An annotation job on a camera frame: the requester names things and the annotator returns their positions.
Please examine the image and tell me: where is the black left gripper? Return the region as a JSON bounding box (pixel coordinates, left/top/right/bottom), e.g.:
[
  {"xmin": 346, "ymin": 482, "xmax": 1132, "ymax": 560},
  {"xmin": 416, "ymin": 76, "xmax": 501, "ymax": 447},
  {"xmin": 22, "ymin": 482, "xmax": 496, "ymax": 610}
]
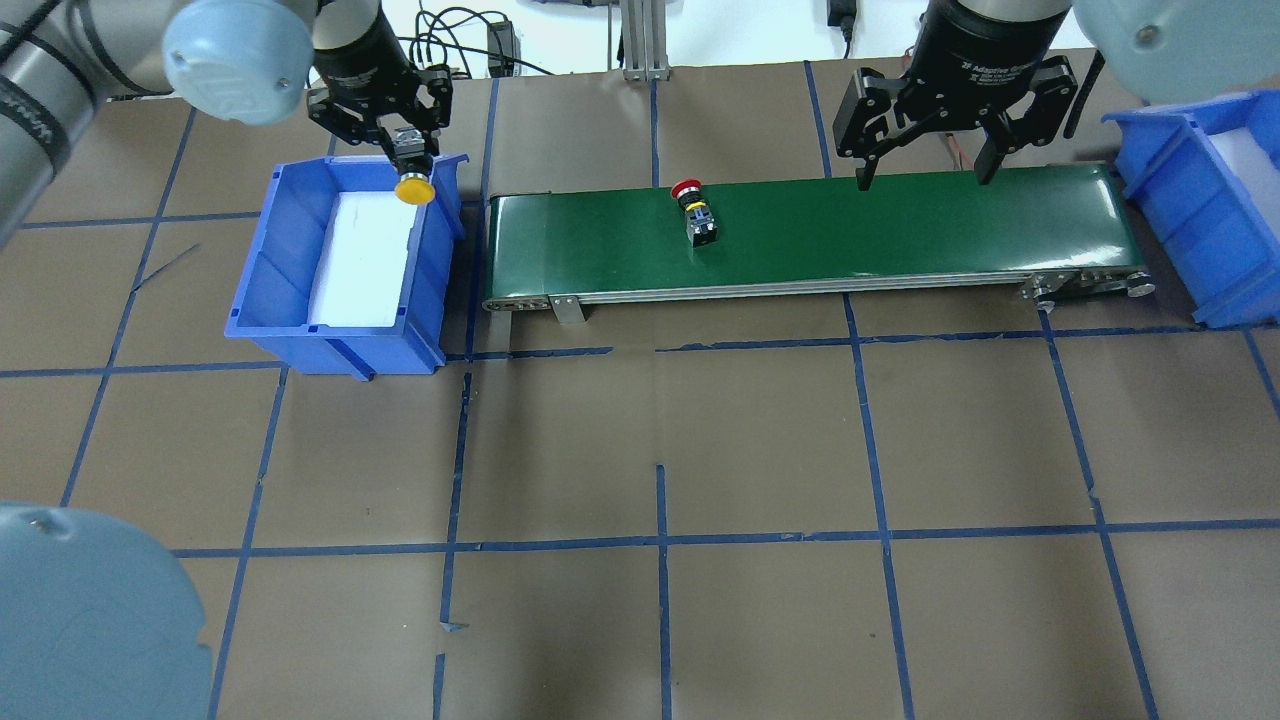
[{"xmin": 306, "ymin": 1, "xmax": 453, "ymax": 160}]

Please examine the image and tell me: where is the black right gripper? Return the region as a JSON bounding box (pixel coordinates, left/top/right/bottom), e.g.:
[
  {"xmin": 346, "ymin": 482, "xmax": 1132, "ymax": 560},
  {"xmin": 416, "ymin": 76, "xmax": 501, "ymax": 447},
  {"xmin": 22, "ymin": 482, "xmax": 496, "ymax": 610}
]
[{"xmin": 833, "ymin": 1, "xmax": 1079, "ymax": 192}]

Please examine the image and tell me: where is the yellow push button switch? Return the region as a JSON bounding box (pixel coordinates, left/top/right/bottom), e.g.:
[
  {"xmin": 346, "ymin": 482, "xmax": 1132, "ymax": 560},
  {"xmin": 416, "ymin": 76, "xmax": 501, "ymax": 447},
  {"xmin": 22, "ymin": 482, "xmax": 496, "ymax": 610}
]
[{"xmin": 390, "ymin": 127, "xmax": 436, "ymax": 206}]

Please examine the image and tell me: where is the red push button switch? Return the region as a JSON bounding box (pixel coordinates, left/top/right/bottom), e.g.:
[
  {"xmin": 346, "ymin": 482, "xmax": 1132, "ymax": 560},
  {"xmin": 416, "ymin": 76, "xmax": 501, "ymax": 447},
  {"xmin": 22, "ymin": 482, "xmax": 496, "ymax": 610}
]
[{"xmin": 669, "ymin": 178, "xmax": 719, "ymax": 249}]

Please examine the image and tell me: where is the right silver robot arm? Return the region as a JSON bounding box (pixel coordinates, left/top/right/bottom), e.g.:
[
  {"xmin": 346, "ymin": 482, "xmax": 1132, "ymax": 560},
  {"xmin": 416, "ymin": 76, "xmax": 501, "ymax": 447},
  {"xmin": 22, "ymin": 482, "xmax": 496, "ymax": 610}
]
[{"xmin": 832, "ymin": 1, "xmax": 1279, "ymax": 190}]

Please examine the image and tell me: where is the green conveyor belt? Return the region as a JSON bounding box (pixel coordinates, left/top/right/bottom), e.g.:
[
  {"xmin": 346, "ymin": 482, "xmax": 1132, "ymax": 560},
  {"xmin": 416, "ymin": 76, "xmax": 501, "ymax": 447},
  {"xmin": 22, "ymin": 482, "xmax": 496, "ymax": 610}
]
[{"xmin": 483, "ymin": 164, "xmax": 1155, "ymax": 322}]

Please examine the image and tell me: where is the black power adapter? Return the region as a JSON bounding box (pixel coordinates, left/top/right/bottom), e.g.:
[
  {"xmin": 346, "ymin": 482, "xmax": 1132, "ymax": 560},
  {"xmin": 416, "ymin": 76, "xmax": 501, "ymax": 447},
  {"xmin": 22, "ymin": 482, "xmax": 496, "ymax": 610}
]
[{"xmin": 486, "ymin": 20, "xmax": 521, "ymax": 78}]

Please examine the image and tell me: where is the blue left plastic bin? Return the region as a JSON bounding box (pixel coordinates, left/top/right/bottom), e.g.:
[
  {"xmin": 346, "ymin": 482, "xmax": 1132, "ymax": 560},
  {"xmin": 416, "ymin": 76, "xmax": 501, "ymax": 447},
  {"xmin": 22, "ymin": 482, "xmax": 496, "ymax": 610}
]
[{"xmin": 225, "ymin": 154, "xmax": 467, "ymax": 380}]

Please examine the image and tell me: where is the blue plastic bin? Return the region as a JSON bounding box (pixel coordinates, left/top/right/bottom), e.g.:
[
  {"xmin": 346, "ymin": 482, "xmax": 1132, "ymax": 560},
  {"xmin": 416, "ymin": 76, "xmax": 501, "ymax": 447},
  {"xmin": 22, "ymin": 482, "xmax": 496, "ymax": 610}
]
[
  {"xmin": 1103, "ymin": 88, "xmax": 1279, "ymax": 328},
  {"xmin": 225, "ymin": 154, "xmax": 467, "ymax": 380}
]

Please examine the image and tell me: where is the white foam pad left bin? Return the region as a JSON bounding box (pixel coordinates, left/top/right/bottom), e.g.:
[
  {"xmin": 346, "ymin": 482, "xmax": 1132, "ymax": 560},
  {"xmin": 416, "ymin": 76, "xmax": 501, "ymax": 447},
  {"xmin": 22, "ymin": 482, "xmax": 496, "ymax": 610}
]
[{"xmin": 307, "ymin": 191, "xmax": 417, "ymax": 328}]

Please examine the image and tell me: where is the white foam pad bin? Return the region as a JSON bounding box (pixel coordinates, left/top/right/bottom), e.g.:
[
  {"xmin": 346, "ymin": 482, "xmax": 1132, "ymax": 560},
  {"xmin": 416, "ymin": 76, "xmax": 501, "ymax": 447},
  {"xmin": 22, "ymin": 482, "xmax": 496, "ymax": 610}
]
[
  {"xmin": 1210, "ymin": 126, "xmax": 1279, "ymax": 236},
  {"xmin": 307, "ymin": 191, "xmax": 417, "ymax": 328}
]

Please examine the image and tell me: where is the white foam pad right bin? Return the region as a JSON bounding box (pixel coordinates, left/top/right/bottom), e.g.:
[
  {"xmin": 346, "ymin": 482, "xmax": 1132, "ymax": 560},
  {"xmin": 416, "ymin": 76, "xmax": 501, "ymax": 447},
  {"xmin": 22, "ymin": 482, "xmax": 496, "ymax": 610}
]
[{"xmin": 1210, "ymin": 126, "xmax": 1279, "ymax": 236}]

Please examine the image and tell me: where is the blue right plastic bin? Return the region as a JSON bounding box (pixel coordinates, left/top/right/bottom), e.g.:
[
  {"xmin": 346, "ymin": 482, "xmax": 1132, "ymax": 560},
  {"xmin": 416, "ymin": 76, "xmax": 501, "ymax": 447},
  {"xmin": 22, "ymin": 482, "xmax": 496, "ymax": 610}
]
[{"xmin": 1103, "ymin": 88, "xmax": 1279, "ymax": 328}]

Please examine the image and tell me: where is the aluminium frame post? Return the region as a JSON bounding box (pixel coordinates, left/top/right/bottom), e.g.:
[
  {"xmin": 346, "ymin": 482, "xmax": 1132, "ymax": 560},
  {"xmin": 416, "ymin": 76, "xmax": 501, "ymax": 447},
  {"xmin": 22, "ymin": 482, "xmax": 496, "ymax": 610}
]
[{"xmin": 617, "ymin": 0, "xmax": 671, "ymax": 82}]

